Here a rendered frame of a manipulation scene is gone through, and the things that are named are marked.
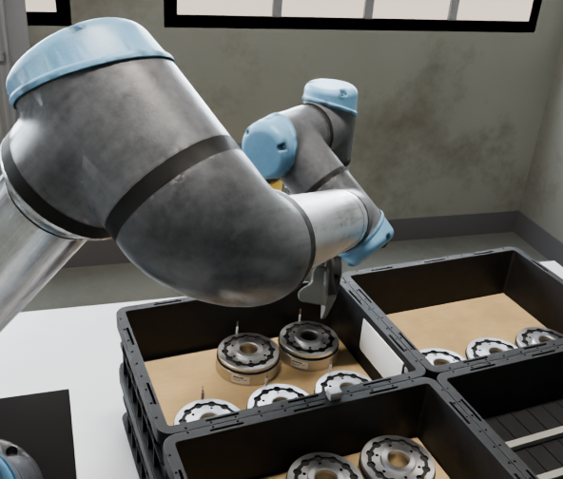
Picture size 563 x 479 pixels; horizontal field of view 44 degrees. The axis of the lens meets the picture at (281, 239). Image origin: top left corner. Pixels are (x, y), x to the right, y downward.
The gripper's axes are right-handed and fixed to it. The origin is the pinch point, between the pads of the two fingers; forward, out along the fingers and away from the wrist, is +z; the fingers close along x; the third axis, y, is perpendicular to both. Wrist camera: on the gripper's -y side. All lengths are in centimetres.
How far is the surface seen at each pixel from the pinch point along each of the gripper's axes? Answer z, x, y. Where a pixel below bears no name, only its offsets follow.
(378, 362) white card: 8.0, 7.2, -8.0
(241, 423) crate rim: 2.6, 21.8, 18.4
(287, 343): 9.7, -2.5, 4.2
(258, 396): 9.5, 9.6, 12.5
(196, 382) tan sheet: 12.5, 1.0, 20.3
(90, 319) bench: 25, -39, 35
